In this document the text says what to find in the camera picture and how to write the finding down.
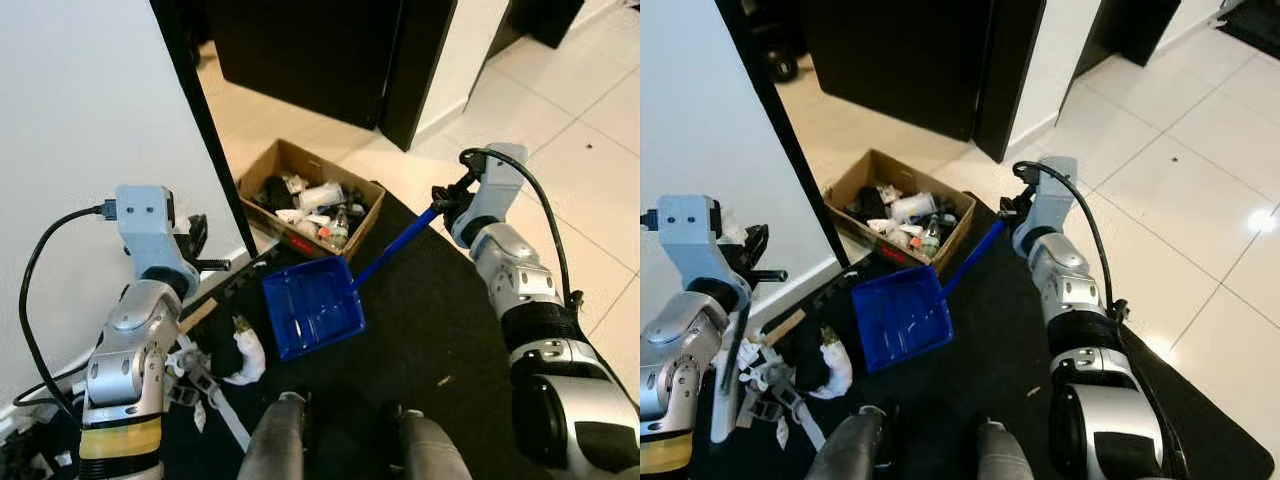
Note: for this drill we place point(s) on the blue plastic dustpan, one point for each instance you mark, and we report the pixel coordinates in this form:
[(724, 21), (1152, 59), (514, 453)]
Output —
[(310, 310), (900, 320)]

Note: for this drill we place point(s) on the grey broom stick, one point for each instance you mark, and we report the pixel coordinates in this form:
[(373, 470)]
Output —
[(730, 380)]

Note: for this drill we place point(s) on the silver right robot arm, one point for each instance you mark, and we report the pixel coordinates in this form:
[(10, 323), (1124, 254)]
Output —
[(1075, 290), (520, 280)]

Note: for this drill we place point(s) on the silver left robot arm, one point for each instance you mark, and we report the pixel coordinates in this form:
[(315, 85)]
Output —
[(125, 350), (680, 360)]

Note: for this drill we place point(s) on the black floor rug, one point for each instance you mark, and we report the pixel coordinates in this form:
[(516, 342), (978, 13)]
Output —
[(1000, 400), (430, 330)]

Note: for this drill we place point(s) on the dark floor mat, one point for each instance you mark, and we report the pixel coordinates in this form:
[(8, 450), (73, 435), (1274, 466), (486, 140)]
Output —
[(1250, 25)]

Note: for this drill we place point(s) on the brown wooden piece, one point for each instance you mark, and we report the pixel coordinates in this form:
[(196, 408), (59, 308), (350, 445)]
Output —
[(785, 327), (198, 316)]

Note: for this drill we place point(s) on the brown cardboard trash box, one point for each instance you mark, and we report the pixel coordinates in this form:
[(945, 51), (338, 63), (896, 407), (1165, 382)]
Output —
[(275, 228), (865, 240)]

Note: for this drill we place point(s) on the black crumpled trash item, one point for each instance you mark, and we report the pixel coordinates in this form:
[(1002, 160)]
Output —
[(865, 203), (270, 192)]

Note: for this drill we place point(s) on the clear bottle with green cap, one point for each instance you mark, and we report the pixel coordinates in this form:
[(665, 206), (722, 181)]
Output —
[(338, 235), (930, 243)]

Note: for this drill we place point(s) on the white plastic bottle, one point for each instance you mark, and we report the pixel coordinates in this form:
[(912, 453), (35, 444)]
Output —
[(910, 207), (320, 195)]

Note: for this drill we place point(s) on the white and black sock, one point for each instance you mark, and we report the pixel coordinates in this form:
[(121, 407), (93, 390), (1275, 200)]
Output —
[(838, 370), (250, 355)]

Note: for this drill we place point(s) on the white crumpled paper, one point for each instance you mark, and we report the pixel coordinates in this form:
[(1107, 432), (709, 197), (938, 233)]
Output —
[(300, 220), (892, 230)]

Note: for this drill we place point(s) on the narrow black cabinet panel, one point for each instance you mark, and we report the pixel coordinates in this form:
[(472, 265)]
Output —
[(420, 60), (1010, 70)]

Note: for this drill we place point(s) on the wide black cabinet door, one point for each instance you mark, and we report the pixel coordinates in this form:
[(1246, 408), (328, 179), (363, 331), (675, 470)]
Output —
[(300, 50), (900, 60)]

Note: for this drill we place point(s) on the grey left robot leg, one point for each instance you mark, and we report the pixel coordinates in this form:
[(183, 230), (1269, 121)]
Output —
[(845, 450), (272, 440)]

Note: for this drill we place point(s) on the grey robot leg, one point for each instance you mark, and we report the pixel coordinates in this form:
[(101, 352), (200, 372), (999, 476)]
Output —
[(272, 440), (1005, 455), (845, 450), (435, 450)]

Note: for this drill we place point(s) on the small black furniture block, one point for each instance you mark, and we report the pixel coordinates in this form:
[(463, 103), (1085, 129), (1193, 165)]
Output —
[(1130, 25), (540, 18)]

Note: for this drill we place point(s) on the black wheeled object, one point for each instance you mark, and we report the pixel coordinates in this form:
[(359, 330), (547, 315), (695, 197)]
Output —
[(778, 40)]

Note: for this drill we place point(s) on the grey right robot leg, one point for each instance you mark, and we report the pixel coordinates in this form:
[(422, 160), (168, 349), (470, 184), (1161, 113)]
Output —
[(435, 450), (1005, 455)]

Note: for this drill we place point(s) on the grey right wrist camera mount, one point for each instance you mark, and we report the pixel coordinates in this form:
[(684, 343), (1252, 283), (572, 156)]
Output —
[(500, 180), (1058, 195)]

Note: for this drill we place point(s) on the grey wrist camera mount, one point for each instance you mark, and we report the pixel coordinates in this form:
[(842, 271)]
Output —
[(1058, 195), (500, 180), (145, 225), (690, 230)]

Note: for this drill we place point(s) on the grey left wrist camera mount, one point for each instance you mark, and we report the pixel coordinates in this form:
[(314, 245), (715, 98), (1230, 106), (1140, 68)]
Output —
[(690, 230), (145, 225)]

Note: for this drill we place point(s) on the black door frame post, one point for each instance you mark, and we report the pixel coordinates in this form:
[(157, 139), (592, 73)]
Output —
[(200, 110), (780, 110)]

